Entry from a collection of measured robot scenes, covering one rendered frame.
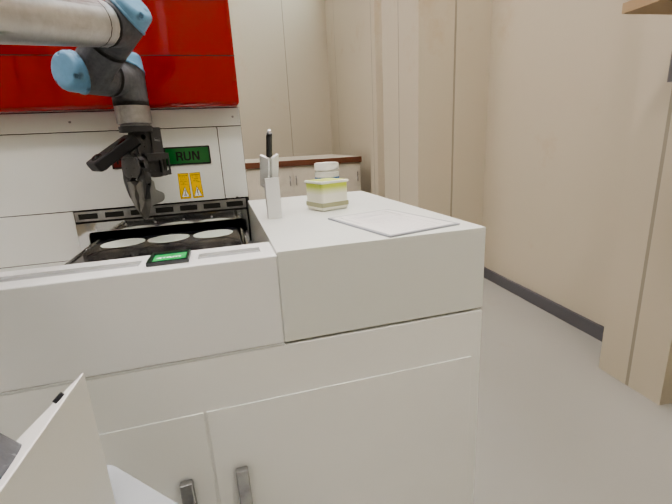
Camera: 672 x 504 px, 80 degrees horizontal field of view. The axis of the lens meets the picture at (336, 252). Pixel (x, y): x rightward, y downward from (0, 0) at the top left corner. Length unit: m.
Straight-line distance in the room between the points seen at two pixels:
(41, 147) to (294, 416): 0.91
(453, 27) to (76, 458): 3.20
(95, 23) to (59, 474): 0.68
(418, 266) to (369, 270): 0.08
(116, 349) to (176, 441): 0.17
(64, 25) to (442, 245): 0.66
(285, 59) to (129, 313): 8.32
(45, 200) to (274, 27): 7.88
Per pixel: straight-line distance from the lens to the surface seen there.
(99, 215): 1.24
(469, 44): 3.34
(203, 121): 1.19
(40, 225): 1.29
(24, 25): 0.74
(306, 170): 5.49
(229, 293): 0.60
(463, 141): 3.27
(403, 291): 0.66
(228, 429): 0.70
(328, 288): 0.62
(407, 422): 0.79
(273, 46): 8.82
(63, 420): 0.34
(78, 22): 0.81
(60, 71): 0.98
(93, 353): 0.65
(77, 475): 0.37
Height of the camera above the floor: 1.11
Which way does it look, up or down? 15 degrees down
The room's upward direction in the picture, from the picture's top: 3 degrees counter-clockwise
